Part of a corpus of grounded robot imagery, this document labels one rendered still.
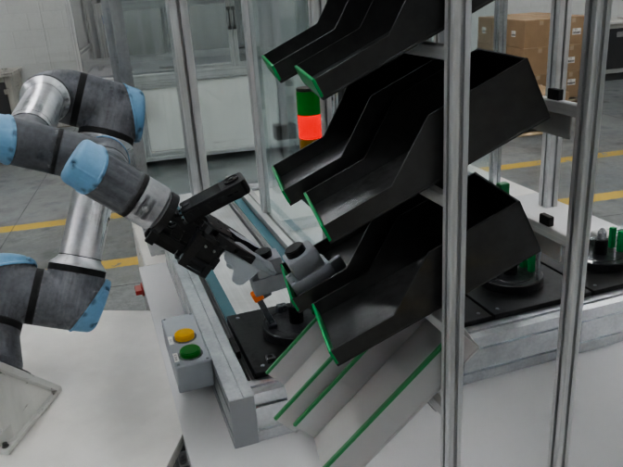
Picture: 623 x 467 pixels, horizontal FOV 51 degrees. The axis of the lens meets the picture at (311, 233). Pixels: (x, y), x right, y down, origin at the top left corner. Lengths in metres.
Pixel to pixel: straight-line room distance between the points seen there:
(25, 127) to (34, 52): 8.26
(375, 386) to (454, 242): 0.30
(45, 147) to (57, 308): 0.42
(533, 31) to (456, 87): 7.36
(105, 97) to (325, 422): 0.83
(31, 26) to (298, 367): 8.46
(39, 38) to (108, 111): 7.90
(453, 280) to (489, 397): 0.60
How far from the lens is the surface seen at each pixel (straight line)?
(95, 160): 1.01
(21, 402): 1.38
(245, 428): 1.21
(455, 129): 0.70
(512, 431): 1.26
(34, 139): 1.11
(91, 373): 1.53
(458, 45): 0.69
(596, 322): 1.50
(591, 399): 1.37
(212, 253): 1.06
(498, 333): 1.35
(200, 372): 1.30
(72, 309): 1.41
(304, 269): 0.93
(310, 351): 1.11
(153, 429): 1.32
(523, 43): 8.02
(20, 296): 1.41
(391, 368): 0.95
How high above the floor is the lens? 1.62
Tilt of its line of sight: 21 degrees down
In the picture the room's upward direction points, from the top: 4 degrees counter-clockwise
